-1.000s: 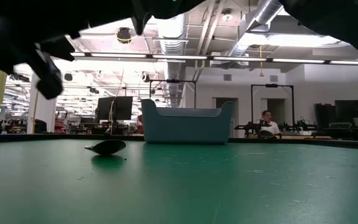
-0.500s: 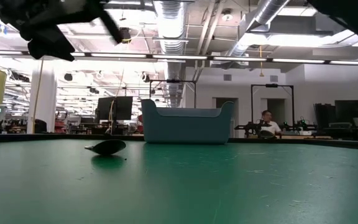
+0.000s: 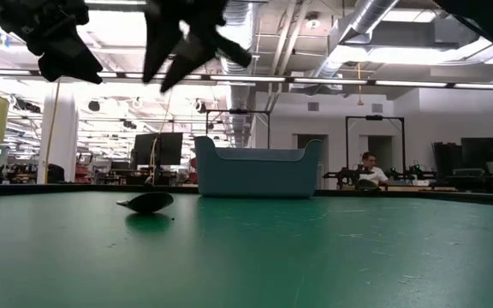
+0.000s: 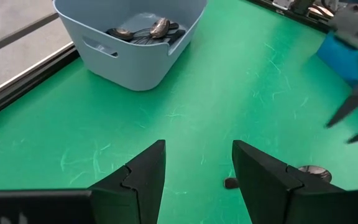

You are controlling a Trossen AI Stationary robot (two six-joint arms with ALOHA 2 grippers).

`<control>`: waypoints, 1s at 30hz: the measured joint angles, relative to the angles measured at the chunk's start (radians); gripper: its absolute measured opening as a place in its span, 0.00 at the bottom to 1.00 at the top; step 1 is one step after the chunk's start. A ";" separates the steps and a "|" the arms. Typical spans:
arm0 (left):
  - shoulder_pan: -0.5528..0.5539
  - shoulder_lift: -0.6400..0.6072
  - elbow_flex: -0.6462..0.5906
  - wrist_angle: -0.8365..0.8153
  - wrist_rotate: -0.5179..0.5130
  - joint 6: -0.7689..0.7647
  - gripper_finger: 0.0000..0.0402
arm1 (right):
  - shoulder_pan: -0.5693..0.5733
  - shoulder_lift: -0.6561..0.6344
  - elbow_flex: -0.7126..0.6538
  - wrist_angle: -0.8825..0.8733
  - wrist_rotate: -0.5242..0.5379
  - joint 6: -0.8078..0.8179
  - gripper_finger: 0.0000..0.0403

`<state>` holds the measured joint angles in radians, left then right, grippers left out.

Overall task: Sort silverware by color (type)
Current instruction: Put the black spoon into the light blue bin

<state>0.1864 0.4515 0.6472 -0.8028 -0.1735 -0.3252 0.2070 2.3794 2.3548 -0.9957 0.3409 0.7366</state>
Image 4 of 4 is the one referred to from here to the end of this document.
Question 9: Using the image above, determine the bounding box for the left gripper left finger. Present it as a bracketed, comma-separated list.
[0, 139, 167, 224]

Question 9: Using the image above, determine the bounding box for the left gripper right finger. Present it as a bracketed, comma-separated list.
[231, 139, 358, 224]

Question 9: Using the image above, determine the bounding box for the blue plastic tray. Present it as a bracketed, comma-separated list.
[316, 30, 358, 108]

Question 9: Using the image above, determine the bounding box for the grey-blue plastic tub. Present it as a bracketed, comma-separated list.
[53, 0, 209, 92]

